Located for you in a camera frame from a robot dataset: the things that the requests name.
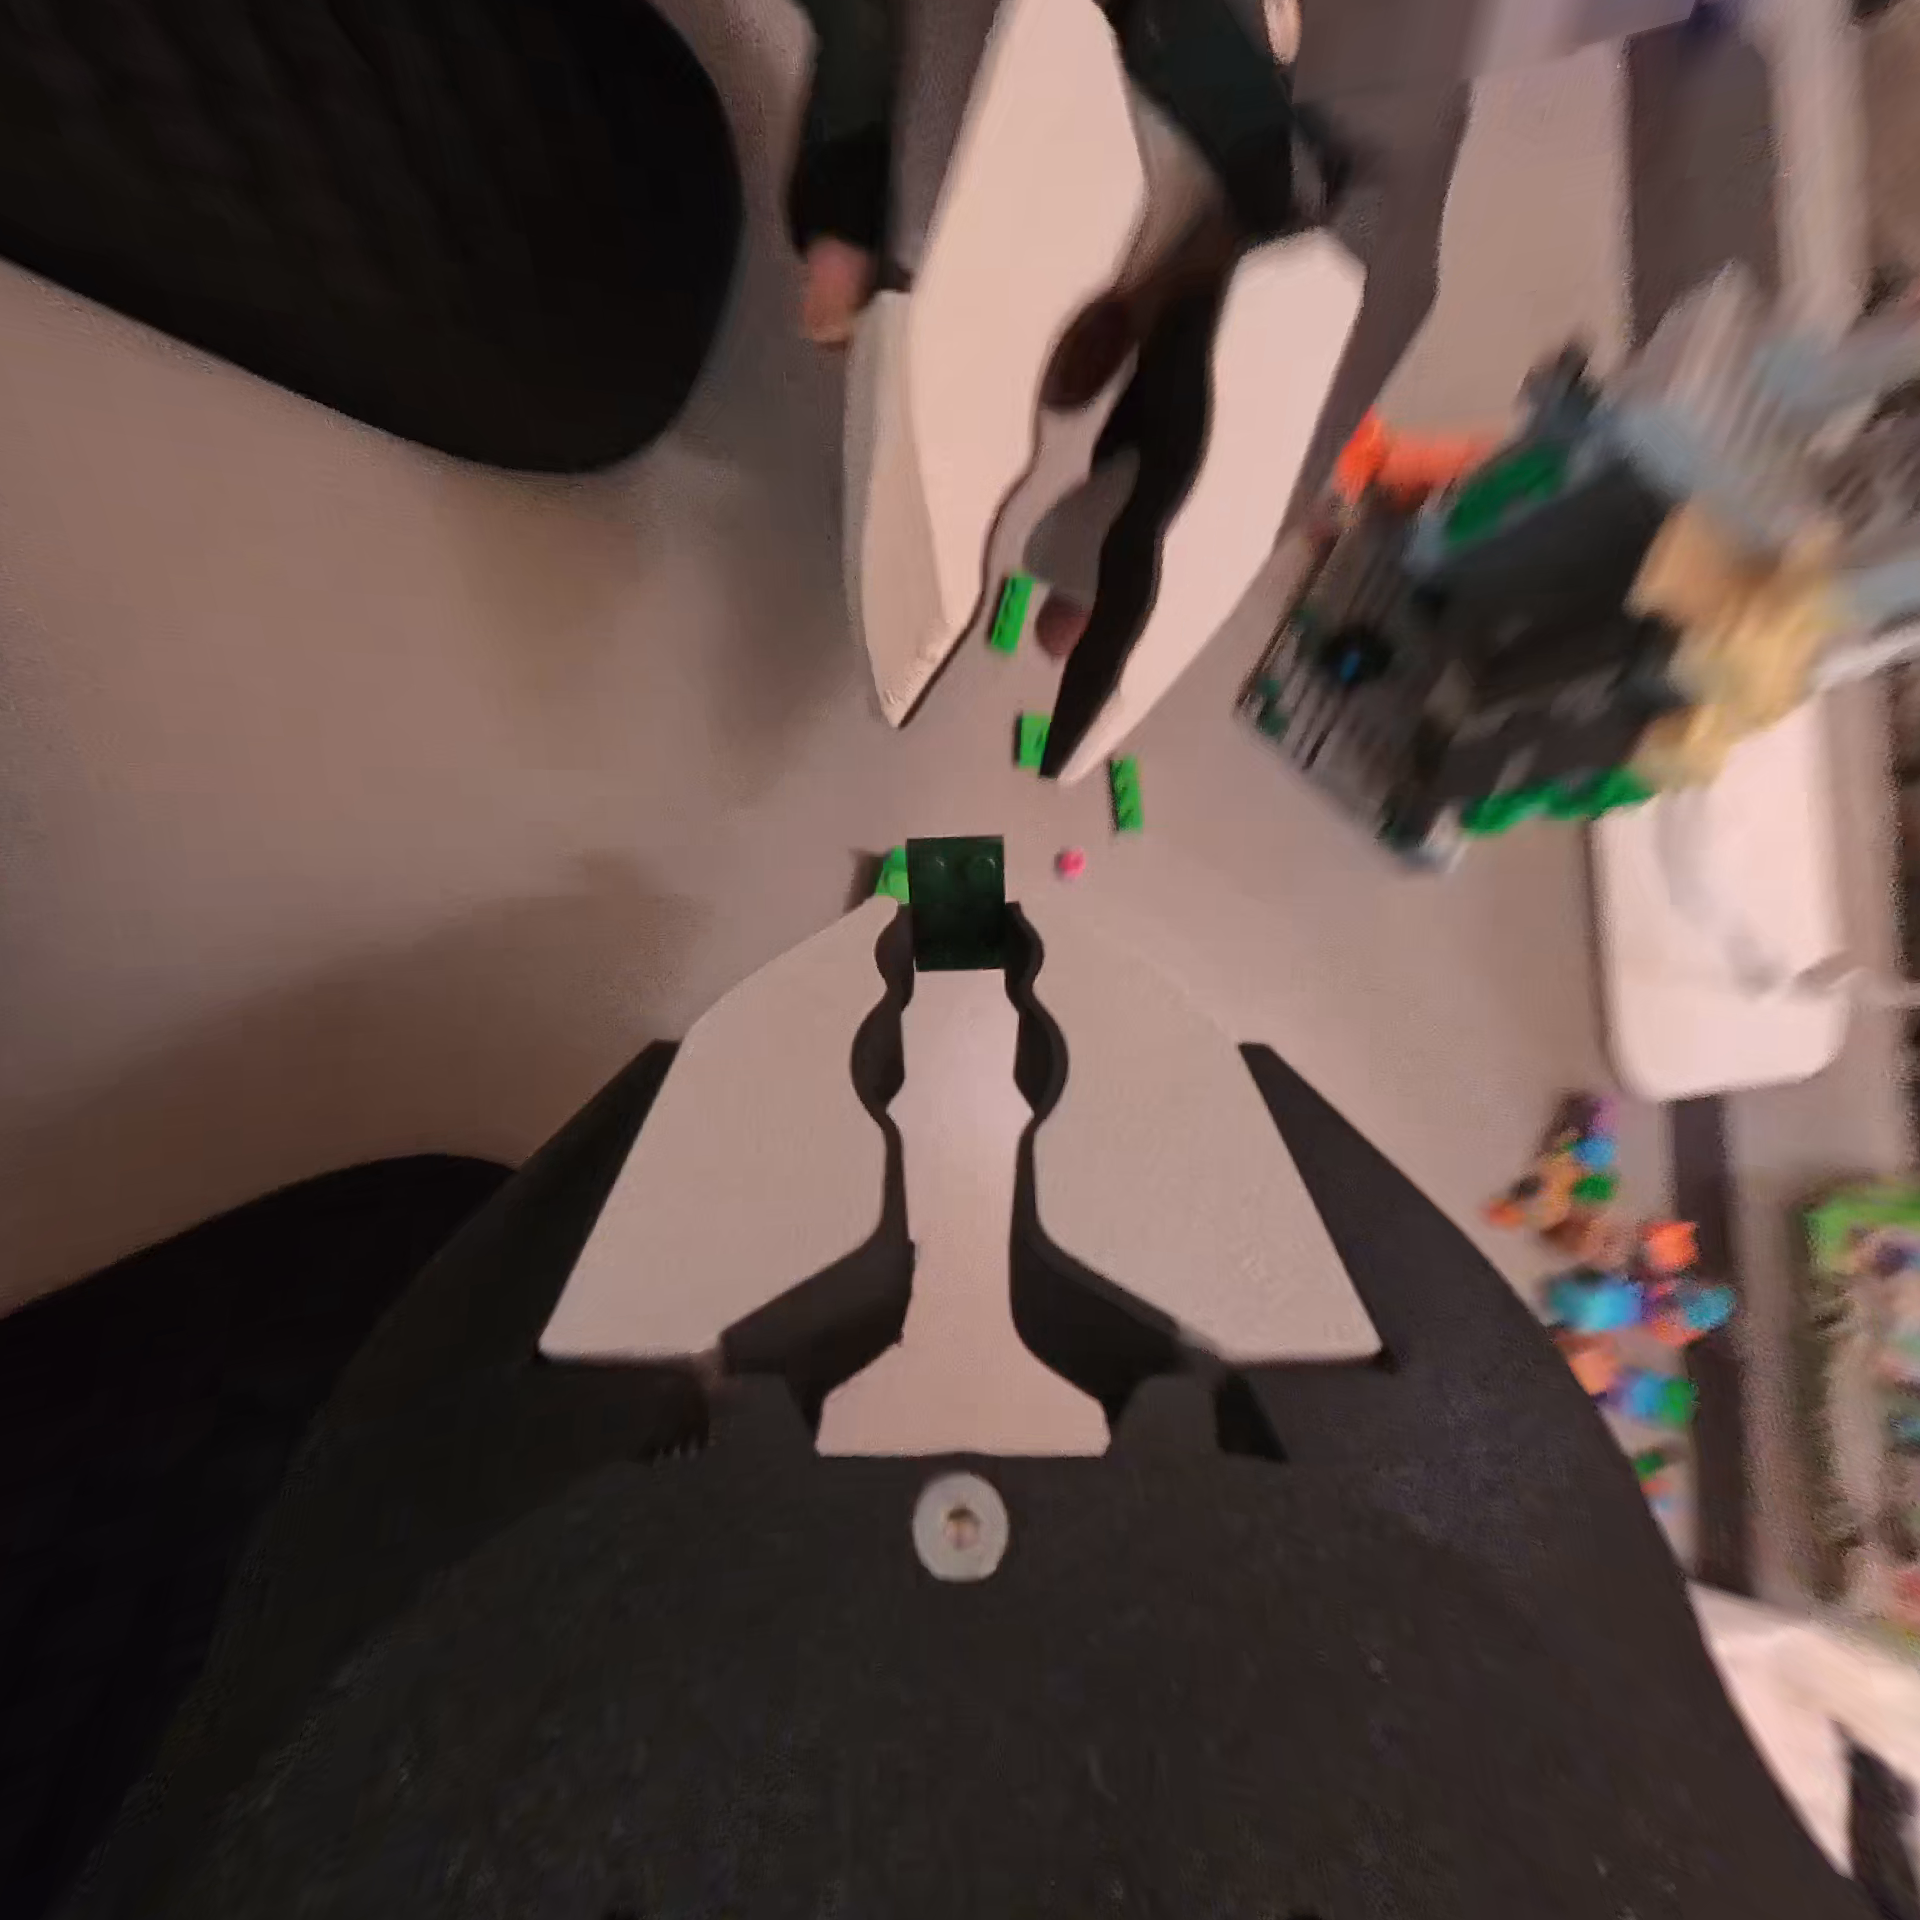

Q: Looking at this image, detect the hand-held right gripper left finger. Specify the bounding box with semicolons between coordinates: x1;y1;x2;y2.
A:
537;893;920;1404

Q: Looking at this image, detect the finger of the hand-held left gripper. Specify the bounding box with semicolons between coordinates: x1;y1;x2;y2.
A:
844;0;1152;732
1046;229;1372;782

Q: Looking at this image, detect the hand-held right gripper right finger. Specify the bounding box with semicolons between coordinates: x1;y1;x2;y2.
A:
1002;902;1386;1413

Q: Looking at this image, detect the toy brick building model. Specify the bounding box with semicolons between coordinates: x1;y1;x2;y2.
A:
1234;261;1920;875

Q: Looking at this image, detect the green brick assembly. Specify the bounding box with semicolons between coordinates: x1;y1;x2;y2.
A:
878;831;1014;972

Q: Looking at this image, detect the person's left forearm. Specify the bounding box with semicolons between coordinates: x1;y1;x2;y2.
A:
783;0;907;264

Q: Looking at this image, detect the person's left hand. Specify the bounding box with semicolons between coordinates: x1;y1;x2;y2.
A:
800;239;890;349

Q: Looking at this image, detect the pile of colourful lego pieces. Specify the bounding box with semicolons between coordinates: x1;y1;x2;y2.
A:
1486;1093;1742;1501

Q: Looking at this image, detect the green toy set box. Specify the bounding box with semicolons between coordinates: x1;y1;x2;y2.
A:
1801;1183;1920;1629

